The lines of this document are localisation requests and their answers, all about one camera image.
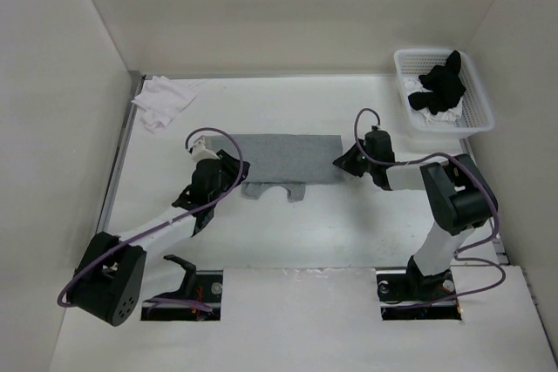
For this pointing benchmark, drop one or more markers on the white tank top on table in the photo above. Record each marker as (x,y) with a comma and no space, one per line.
(162,100)

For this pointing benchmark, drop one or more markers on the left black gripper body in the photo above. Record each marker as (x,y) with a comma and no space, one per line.
(228,178)

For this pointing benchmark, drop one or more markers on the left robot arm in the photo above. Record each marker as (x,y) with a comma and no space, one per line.
(108,282)

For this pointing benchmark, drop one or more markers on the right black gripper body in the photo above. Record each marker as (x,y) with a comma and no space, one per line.
(365,152)

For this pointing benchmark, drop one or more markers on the grey tank top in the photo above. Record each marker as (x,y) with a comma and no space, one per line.
(289,161)

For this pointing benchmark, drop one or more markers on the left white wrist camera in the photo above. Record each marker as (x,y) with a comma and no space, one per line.
(199,150)

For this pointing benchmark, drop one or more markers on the white tank top in basket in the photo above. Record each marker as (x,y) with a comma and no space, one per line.
(440,117)

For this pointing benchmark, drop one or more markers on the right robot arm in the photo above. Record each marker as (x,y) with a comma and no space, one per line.
(460,201)

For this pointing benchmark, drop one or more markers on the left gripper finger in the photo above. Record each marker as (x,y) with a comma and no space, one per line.
(230,164)
(237,179)

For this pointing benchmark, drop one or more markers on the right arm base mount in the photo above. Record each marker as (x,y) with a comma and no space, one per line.
(408,297)

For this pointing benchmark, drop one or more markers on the white plastic basket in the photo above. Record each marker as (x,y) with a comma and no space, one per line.
(476,115)

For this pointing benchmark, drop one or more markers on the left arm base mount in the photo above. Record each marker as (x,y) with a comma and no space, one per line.
(198,301)

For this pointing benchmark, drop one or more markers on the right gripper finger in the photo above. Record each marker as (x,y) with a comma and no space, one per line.
(351,159)
(358,169)

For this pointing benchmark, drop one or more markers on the black tank top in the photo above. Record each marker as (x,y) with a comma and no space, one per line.
(443,87)

